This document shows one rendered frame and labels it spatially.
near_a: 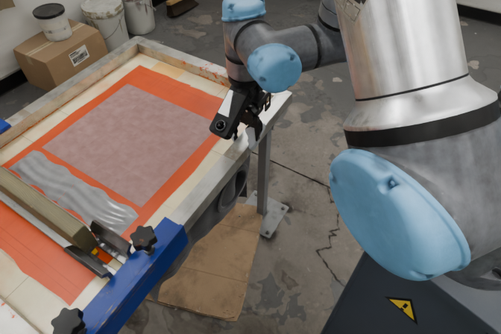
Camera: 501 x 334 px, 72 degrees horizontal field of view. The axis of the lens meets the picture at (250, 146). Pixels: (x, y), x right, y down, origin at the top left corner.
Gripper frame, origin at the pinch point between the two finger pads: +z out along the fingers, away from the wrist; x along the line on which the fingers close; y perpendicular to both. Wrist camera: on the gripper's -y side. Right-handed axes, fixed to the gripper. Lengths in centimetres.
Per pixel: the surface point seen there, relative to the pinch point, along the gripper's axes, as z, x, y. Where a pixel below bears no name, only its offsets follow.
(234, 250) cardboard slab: 98, 15, 12
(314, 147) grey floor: 102, 11, 97
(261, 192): 78, 15, 36
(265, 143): 43, 14, 37
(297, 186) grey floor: 101, 6, 64
